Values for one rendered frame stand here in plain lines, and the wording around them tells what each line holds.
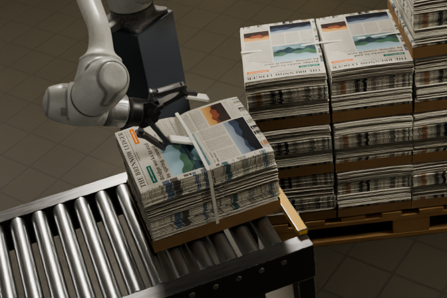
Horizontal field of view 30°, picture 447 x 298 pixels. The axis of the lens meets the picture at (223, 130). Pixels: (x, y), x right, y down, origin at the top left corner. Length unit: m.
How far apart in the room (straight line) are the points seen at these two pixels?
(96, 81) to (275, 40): 1.28
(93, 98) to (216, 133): 0.48
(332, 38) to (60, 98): 1.29
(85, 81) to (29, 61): 3.01
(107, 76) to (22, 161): 2.28
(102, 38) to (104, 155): 2.06
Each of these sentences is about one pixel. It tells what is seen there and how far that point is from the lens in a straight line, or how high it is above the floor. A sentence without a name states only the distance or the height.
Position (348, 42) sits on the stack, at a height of 0.83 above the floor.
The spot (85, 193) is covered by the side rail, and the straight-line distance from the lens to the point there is 2.56.
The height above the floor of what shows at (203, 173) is 1.02.
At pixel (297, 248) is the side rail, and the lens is 2.26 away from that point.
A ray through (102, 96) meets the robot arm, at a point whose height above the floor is 1.37.
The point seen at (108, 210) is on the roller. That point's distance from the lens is 2.48.
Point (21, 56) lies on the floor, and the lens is 5.01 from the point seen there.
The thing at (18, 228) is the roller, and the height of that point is 0.80.
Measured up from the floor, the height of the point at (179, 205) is 0.94.
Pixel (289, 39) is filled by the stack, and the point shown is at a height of 0.83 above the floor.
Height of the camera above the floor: 2.40
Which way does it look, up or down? 36 degrees down
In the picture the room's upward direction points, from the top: 9 degrees counter-clockwise
